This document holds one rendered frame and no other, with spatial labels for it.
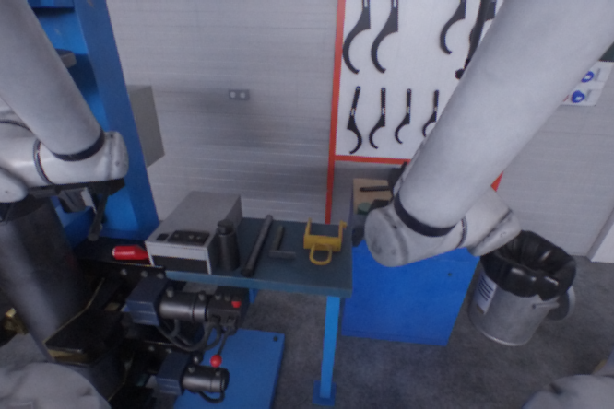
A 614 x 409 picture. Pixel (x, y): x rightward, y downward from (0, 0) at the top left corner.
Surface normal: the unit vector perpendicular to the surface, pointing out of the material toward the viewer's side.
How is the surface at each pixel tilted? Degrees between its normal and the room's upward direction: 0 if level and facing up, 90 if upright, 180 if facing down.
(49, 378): 13
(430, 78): 90
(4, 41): 119
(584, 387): 9
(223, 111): 90
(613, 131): 90
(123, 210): 90
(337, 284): 0
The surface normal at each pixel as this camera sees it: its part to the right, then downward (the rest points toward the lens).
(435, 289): -0.11, 0.50
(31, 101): 0.31, 0.87
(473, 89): -0.94, 0.14
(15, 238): 0.65, 0.40
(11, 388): 0.10, -0.93
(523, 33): -0.82, 0.34
